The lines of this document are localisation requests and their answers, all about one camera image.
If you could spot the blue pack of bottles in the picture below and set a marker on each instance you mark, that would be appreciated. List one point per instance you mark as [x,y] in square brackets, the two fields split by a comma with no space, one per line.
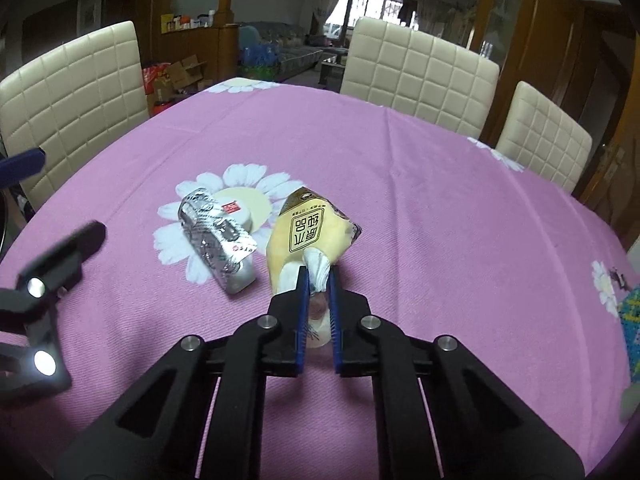
[257,62]

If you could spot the wooden door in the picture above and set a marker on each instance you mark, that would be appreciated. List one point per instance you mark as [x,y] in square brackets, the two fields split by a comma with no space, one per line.
[615,125]

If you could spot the small dark clip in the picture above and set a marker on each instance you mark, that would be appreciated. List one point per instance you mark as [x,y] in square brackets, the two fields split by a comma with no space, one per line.
[617,277]

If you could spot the wooden cabinet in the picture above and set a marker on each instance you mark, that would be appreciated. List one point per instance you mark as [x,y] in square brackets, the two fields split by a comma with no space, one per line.
[215,50]

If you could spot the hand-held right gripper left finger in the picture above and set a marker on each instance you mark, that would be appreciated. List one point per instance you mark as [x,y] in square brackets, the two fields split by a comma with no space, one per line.
[300,320]

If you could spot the yellow snack bag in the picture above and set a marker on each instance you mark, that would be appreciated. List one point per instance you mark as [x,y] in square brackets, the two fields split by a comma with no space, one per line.
[305,230]

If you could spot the silver foil packet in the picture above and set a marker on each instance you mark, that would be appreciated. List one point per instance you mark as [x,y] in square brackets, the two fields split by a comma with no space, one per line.
[215,240]

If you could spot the beaded tissue box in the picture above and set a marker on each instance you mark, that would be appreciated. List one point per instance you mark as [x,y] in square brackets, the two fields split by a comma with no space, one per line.
[631,330]

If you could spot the dark coffee table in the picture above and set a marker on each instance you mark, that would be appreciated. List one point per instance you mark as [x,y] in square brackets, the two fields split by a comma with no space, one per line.
[332,67]

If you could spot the pale green object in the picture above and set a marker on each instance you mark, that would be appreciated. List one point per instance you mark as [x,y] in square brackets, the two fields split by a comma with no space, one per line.
[631,402]

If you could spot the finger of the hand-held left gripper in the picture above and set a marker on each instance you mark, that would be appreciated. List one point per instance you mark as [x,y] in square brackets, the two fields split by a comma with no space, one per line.
[55,265]
[20,167]

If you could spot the row of items on cabinet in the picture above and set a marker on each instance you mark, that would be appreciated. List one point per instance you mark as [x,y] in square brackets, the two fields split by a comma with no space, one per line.
[187,21]

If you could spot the cream quilted chair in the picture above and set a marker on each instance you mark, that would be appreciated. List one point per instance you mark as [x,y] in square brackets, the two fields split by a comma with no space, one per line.
[542,135]
[80,105]
[415,75]

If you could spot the red bag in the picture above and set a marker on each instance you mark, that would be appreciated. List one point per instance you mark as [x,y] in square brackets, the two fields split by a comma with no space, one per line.
[155,77]

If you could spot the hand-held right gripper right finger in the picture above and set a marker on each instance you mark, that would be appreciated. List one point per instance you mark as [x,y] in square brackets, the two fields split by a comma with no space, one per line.
[334,325]

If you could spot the window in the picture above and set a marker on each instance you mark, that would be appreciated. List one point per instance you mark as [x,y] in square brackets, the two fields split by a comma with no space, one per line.
[372,10]

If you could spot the grey patterned sofa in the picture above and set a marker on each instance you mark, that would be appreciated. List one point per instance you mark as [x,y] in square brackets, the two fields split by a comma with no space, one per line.
[295,52]

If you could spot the cardboard box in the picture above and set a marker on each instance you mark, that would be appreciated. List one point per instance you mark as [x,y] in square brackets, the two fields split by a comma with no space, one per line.
[182,75]

